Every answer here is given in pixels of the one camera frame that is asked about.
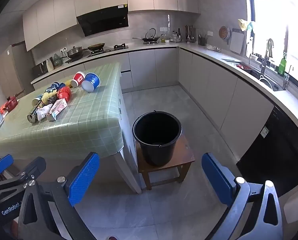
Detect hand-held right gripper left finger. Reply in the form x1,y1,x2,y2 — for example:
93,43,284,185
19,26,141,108
17,152,100,240

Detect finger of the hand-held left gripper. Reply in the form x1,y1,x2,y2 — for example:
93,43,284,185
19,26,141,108
0,154,14,178
0,157,47,200

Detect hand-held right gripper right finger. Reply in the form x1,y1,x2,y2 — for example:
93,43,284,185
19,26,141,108
202,152,283,240

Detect dark tin can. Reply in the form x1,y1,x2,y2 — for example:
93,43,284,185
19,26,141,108
27,100,45,124

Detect black plastic bucket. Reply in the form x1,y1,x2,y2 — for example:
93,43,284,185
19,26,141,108
132,110,182,167

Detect teal tin can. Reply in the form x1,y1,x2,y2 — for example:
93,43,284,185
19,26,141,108
32,94,44,107

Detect pink and white carton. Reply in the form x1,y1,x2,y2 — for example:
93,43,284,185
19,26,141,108
47,98,67,122

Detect yellow packet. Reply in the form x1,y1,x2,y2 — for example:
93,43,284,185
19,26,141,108
41,91,58,105

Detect red packet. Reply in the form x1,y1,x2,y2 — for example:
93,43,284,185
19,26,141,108
57,87,71,102

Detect blue paper bowl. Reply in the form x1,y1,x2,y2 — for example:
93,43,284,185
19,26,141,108
81,73,101,93

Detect red paper cup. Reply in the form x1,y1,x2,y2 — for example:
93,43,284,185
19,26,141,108
70,71,86,88

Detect brown wooden stool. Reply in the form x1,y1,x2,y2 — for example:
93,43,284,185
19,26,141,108
135,135,196,190

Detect white island table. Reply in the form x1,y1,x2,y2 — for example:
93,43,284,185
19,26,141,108
39,91,142,194

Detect green checked tablecloth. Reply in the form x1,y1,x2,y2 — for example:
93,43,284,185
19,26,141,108
0,62,124,159

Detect red patterned pot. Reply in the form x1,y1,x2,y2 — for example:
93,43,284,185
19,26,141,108
0,95,18,112

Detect black built-in dishwasher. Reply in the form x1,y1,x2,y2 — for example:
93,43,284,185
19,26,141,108
236,106,298,198

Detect beige refrigerator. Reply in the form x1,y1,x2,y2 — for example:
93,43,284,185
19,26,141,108
0,41,35,100

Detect grey kitchen base cabinets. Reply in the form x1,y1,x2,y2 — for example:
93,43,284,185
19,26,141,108
30,42,298,160

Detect kitchen sink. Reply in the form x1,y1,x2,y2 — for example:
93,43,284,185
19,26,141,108
241,62,286,92

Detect green glass jar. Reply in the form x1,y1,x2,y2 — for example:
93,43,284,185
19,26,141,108
53,53,63,68

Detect black induction cooker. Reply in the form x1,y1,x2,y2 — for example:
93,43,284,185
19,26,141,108
65,56,86,64

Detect small metal faucet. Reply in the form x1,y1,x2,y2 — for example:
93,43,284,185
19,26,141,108
282,65,294,90

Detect lidded grey wok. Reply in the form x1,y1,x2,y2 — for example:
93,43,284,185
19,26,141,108
65,46,89,58

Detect tall metal kitchen faucet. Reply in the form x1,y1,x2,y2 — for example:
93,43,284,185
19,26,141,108
260,38,274,75

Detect green dish soap bottle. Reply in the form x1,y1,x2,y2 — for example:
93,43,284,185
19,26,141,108
278,52,288,75

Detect frying pan with food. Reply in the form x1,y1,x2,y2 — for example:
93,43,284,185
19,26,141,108
87,43,106,51

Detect black gas hob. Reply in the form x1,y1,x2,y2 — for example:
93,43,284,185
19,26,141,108
87,44,129,58

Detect white cutting board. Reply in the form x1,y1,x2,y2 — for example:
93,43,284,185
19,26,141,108
229,29,245,54

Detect round hanging trivet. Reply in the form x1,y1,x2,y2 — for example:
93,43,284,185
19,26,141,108
219,26,231,40

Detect kitchen utensil holder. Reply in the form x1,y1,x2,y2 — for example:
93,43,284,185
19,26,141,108
184,24,195,43

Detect black range hood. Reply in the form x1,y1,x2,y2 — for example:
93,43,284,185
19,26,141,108
76,5,129,37

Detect kitchen window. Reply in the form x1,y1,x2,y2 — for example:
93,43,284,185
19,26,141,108
244,0,298,85

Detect black wok with handle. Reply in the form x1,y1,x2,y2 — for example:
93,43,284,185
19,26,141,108
132,28,161,45

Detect beige upper wall cabinets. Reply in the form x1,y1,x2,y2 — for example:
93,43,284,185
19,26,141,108
22,0,200,52

